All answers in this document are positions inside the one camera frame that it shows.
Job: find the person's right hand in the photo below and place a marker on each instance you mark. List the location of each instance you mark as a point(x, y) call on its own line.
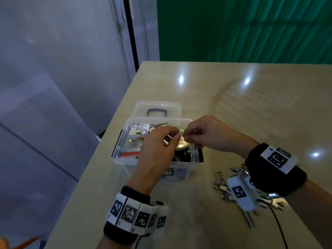
point(218, 133)

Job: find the person's left hand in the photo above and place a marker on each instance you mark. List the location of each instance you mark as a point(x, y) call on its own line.
point(153, 158)

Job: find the red stapler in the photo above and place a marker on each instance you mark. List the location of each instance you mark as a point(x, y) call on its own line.
point(128, 151)

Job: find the transparent storage box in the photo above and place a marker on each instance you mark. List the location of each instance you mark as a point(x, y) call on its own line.
point(122, 158)

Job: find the small white staple box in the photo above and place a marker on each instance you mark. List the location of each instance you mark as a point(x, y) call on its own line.
point(140, 129)

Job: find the pile of metal staple strips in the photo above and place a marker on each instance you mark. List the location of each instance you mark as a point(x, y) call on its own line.
point(228, 186)

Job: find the person's right forearm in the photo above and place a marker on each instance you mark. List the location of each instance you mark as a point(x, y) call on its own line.
point(319, 210)

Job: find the transparent box lid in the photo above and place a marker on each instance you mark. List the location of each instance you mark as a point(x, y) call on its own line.
point(142, 108)

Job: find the green curtain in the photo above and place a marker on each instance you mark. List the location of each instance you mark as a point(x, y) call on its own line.
point(244, 28)

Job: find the orange chair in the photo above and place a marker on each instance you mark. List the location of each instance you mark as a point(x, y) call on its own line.
point(15, 242)

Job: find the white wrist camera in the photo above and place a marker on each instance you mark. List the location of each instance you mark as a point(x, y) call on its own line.
point(160, 220)
point(241, 192)

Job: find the black window post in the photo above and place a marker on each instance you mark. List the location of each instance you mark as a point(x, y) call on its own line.
point(130, 31)

